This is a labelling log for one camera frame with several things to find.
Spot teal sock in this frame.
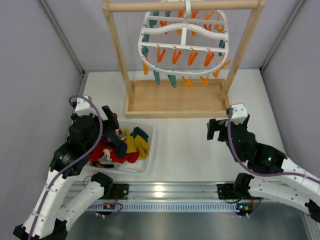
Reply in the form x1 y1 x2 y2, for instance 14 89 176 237
130 126 149 142

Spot mustard sock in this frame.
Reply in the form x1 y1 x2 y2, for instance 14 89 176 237
117 128 138 154
134 135 150 160

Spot white round clip hanger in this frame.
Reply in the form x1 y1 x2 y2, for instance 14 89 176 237
137 0 230 78

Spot dark navy sock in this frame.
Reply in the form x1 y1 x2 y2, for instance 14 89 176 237
106 130 128 158

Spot red sock with white pattern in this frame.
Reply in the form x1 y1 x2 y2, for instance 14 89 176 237
110 151 140 164

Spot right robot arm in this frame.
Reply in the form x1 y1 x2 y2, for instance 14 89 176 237
207 116 320 222

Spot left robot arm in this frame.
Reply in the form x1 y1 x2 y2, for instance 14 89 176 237
13 105 119 240

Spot wooden hanger stand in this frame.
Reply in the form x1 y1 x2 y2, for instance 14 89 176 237
102 0 265 119

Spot white plastic basket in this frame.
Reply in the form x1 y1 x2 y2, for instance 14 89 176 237
84 119 157 176

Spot white sock in basket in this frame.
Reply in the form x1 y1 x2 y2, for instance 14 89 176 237
118 159 146 173

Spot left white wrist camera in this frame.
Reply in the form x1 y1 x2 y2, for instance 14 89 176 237
74 97 96 116

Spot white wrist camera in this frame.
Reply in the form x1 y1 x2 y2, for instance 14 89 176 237
74 97 96 116
226 103 248 125

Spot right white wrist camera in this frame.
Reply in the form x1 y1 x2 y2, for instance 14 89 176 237
226 103 248 125

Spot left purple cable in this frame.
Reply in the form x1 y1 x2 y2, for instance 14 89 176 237
26 94 124 240

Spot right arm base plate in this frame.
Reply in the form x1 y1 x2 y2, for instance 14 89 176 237
217 183 261 205

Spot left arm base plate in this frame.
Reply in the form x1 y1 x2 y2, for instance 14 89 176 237
108 183 129 200

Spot aluminium rail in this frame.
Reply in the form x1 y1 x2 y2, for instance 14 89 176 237
39 181 313 213

